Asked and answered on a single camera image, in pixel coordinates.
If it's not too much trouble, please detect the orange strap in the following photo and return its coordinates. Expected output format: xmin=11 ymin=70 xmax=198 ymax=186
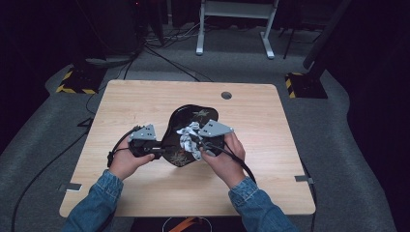
xmin=167 ymin=217 xmax=198 ymax=232

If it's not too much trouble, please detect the thin black cable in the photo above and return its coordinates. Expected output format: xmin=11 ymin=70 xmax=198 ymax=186
xmin=299 ymin=159 xmax=319 ymax=232

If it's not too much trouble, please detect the dark cabinet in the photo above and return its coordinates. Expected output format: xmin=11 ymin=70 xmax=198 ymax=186
xmin=75 ymin=0 xmax=148 ymax=61

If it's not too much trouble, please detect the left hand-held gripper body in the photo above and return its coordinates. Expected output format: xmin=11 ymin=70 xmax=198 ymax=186
xmin=128 ymin=124 xmax=162 ymax=160

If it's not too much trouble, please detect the black slanted pole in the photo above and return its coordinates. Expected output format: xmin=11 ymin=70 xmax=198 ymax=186
xmin=303 ymin=0 xmax=353 ymax=80

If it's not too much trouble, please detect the black yellow striped stand base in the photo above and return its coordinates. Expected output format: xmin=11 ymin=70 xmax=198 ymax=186
xmin=284 ymin=72 xmax=329 ymax=100
xmin=55 ymin=66 xmax=107 ymax=96

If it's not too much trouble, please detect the black floral lacquer plate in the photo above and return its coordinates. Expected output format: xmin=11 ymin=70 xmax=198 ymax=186
xmin=160 ymin=103 xmax=226 ymax=168

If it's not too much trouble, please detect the person's right hand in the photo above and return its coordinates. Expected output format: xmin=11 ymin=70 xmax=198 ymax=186
xmin=200 ymin=131 xmax=247 ymax=189

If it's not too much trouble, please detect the grey tape strip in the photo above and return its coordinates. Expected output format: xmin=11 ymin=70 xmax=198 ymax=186
xmin=59 ymin=182 xmax=83 ymax=193
xmin=294 ymin=175 xmax=315 ymax=186

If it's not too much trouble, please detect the left hand-held gripper cable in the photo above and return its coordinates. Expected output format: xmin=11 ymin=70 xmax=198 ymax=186
xmin=106 ymin=125 xmax=143 ymax=168

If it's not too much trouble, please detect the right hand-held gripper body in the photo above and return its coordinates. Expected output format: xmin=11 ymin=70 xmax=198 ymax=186
xmin=197 ymin=119 xmax=235 ymax=158

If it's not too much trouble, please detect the black diagonal floor cable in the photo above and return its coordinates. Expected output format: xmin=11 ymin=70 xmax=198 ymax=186
xmin=144 ymin=45 xmax=215 ymax=83

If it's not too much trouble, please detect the long black floor cable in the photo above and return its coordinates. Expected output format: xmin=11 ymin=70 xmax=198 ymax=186
xmin=11 ymin=117 xmax=95 ymax=232

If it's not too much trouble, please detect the black tripod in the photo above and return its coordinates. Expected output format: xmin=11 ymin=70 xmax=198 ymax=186
xmin=282 ymin=27 xmax=323 ymax=61

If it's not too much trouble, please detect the white desk frame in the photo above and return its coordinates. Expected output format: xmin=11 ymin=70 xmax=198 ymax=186
xmin=195 ymin=0 xmax=280 ymax=61

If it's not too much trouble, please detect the bundle of floor cables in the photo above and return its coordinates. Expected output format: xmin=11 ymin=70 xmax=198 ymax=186
xmin=144 ymin=20 xmax=209 ymax=47

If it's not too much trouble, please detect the hand-held gripper cable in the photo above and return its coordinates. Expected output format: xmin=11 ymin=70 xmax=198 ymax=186
xmin=206 ymin=142 xmax=258 ymax=185
xmin=106 ymin=125 xmax=143 ymax=168

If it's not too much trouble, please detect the right hand-held gripper cable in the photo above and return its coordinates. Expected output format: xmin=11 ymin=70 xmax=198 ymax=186
xmin=206 ymin=142 xmax=258 ymax=185

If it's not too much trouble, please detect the person's left hand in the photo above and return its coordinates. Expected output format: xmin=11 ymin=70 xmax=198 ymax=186
xmin=107 ymin=141 xmax=157 ymax=182

